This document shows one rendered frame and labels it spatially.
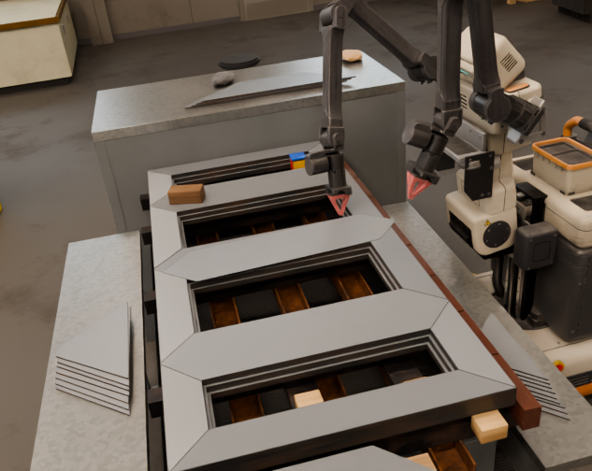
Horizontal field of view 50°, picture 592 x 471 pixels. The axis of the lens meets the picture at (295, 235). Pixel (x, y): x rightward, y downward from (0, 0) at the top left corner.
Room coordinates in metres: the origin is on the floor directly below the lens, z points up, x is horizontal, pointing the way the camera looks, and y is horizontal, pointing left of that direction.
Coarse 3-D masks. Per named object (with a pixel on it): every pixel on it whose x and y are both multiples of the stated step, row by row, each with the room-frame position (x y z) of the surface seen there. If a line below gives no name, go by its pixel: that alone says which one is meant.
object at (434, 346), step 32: (288, 160) 2.39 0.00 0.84; (288, 192) 2.06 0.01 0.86; (320, 192) 2.07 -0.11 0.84; (320, 256) 1.62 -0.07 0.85; (352, 256) 1.63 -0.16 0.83; (192, 288) 1.54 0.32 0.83; (224, 288) 1.55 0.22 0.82; (352, 352) 1.17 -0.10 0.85; (384, 352) 1.18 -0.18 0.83; (224, 384) 1.11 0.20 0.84; (256, 384) 1.12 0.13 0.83; (416, 416) 0.94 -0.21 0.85; (448, 416) 0.96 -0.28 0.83; (288, 448) 0.90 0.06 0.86; (320, 448) 0.91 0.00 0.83
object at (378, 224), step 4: (364, 216) 1.81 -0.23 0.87; (368, 216) 1.80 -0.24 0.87; (372, 216) 1.80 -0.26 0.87; (368, 220) 1.78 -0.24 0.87; (372, 220) 1.78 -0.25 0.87; (376, 220) 1.77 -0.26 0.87; (380, 220) 1.77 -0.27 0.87; (384, 220) 1.77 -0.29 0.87; (368, 224) 1.75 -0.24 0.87; (372, 224) 1.75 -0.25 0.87; (376, 224) 1.74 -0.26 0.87; (380, 224) 1.74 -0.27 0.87; (384, 224) 1.74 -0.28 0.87; (388, 224) 1.73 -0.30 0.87; (372, 228) 1.72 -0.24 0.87; (376, 228) 1.72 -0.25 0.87; (380, 228) 1.72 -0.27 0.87; (384, 228) 1.71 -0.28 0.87; (388, 228) 1.71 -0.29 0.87; (376, 232) 1.70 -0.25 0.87; (380, 232) 1.69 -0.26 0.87; (384, 232) 1.69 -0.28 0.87; (380, 236) 1.67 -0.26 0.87
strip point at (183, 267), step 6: (180, 258) 1.67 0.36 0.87; (186, 258) 1.66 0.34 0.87; (174, 264) 1.63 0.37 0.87; (180, 264) 1.63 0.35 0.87; (186, 264) 1.62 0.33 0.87; (192, 264) 1.62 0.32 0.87; (168, 270) 1.60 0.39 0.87; (174, 270) 1.60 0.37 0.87; (180, 270) 1.60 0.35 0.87; (186, 270) 1.59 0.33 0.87; (192, 270) 1.59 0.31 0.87; (180, 276) 1.56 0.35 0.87; (186, 276) 1.56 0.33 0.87; (192, 276) 1.56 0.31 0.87
